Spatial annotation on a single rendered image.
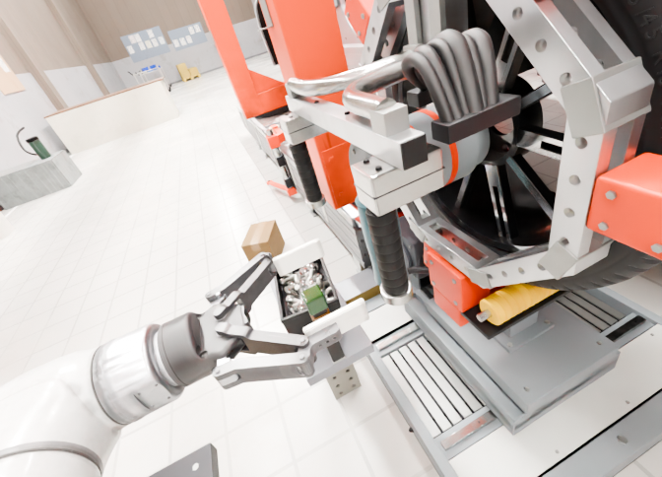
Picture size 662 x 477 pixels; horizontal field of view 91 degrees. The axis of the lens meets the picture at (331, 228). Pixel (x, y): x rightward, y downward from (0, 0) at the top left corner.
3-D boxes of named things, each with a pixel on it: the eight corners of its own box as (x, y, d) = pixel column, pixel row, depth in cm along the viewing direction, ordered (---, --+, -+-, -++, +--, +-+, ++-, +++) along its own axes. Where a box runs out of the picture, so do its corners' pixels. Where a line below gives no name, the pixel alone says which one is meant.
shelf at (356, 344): (374, 351, 77) (372, 343, 76) (309, 387, 74) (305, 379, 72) (314, 258, 112) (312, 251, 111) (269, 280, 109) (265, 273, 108)
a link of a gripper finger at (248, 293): (232, 338, 39) (225, 335, 40) (282, 273, 47) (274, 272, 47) (219, 316, 37) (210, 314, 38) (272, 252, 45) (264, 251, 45)
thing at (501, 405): (614, 370, 92) (622, 349, 86) (512, 438, 85) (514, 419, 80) (481, 272, 133) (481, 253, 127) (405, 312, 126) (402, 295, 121)
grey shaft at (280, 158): (297, 194, 240) (274, 129, 213) (291, 197, 239) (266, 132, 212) (295, 190, 248) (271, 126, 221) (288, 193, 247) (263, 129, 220)
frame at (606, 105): (589, 331, 52) (728, -161, 23) (558, 351, 51) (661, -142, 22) (402, 203, 97) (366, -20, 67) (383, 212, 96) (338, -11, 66)
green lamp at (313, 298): (329, 308, 65) (324, 294, 63) (311, 317, 64) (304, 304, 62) (322, 296, 68) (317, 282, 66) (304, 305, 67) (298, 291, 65)
